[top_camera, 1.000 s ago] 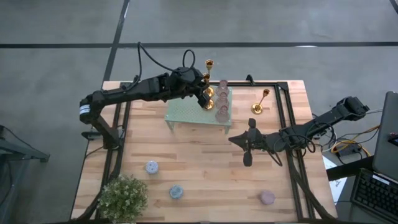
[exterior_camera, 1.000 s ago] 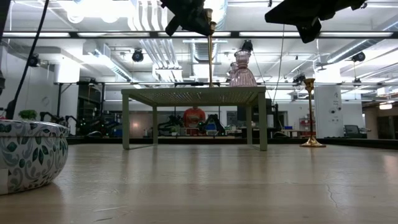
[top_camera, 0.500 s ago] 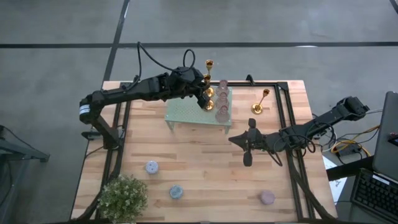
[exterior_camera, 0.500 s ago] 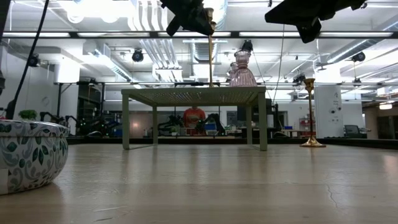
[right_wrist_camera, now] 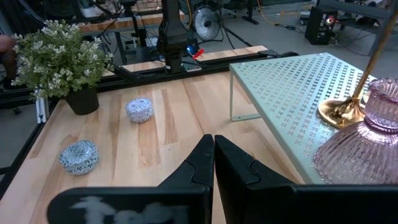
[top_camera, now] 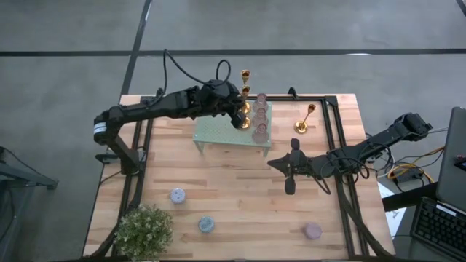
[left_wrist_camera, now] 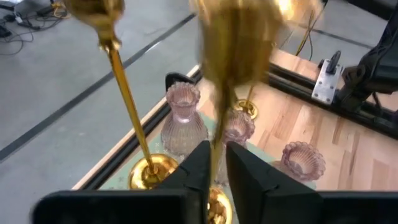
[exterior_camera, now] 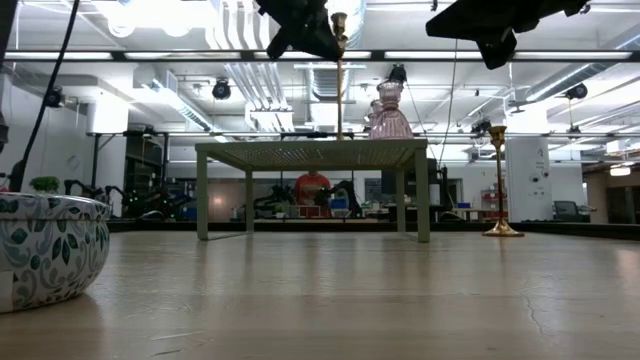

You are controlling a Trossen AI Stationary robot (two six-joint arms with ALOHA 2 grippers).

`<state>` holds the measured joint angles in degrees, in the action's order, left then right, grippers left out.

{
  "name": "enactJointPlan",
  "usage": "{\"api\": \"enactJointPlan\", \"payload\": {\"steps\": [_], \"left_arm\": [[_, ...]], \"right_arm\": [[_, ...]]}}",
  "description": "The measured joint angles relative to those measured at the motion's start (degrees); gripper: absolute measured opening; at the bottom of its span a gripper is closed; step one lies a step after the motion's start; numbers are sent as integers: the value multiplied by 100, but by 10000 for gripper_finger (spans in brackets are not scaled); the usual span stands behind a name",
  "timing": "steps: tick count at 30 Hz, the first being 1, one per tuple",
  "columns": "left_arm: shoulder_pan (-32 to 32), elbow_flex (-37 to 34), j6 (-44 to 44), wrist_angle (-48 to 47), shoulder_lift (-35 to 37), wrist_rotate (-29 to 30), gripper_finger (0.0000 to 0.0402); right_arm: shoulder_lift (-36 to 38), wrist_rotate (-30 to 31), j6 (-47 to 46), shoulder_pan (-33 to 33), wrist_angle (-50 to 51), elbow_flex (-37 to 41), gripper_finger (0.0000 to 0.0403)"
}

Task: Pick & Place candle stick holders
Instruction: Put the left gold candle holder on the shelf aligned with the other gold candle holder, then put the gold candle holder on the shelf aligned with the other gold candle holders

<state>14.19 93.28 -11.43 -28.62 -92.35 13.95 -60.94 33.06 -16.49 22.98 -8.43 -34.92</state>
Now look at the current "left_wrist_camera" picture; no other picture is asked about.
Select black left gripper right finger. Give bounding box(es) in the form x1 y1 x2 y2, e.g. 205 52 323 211
226 141 398 224

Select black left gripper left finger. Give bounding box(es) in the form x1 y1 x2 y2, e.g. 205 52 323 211
30 140 212 224

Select tallest brass candlestick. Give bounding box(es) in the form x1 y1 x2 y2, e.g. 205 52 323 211
63 0 180 190

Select pink ribbed glass candle holder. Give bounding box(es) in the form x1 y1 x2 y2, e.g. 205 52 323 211
270 141 326 184
214 108 256 184
160 81 209 162

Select short brass candlestick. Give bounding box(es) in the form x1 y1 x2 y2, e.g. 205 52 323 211
233 85 259 121

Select medium brass candlestick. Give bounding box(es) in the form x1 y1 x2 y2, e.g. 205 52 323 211
189 0 324 224

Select silver bracket plate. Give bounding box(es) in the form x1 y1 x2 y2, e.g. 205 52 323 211
311 50 343 106

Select tangled floor cables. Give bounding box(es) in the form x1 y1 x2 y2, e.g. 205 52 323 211
0 0 71 57

